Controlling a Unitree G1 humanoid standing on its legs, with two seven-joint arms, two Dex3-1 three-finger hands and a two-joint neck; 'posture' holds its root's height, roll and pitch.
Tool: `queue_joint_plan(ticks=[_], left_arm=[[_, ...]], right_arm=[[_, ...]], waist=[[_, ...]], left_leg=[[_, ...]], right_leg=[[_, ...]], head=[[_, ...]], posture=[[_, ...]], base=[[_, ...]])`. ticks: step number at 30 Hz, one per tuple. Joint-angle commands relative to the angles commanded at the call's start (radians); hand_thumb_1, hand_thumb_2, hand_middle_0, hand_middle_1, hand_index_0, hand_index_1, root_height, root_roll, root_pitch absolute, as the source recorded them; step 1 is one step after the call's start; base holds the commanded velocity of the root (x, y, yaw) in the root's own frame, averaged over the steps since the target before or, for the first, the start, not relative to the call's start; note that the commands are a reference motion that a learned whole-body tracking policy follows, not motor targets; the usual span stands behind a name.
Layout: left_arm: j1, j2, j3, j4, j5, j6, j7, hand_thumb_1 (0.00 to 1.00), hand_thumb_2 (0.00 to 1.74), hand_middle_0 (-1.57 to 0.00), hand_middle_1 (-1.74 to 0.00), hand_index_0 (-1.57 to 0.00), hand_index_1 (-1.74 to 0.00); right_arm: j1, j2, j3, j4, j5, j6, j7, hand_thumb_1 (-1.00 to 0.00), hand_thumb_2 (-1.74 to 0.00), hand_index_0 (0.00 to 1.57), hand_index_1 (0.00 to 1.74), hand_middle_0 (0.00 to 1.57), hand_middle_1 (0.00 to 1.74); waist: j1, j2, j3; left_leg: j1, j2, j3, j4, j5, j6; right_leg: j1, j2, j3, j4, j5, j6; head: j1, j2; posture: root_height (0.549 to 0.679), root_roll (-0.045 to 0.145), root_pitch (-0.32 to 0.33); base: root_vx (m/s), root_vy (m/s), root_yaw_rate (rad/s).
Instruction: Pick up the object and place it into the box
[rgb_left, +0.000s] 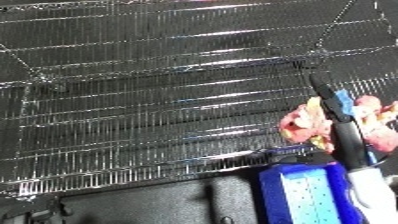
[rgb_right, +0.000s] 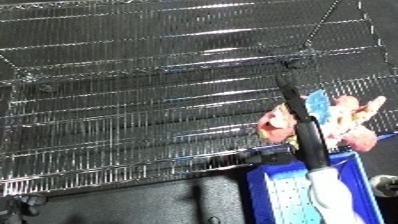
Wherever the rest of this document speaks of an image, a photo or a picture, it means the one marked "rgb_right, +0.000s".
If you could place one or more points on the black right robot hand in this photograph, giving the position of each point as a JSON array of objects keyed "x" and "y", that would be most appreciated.
[{"x": 311, "y": 143}]

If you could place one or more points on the pink soft toy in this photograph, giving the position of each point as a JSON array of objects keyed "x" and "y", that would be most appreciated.
[{"x": 355, "y": 133}]

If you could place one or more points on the pale right robot arm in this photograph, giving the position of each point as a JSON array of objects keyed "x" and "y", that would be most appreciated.
[{"x": 334, "y": 196}]

